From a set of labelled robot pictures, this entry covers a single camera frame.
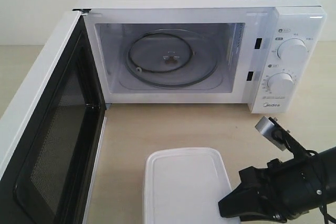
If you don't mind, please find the white Midea microwave oven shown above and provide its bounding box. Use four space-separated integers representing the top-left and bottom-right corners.
74 0 326 114

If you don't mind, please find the white plastic lidded container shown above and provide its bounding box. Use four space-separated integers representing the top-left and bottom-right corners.
143 147 240 223

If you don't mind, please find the glass turntable plate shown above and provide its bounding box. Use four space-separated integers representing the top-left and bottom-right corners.
125 29 219 88

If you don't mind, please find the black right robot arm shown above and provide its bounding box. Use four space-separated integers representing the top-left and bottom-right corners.
218 148 335 223

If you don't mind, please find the black camera cable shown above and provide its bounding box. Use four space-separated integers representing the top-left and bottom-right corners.
272 129 336 224

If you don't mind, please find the lower white timer knob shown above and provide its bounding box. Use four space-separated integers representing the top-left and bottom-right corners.
267 72 294 95

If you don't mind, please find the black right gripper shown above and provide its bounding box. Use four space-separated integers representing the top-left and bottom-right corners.
218 164 322 223

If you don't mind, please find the white microwave door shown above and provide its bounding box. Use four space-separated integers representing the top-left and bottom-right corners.
1 9 106 223

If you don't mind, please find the upper white control knob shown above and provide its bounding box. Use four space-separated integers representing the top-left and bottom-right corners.
277 38 308 61

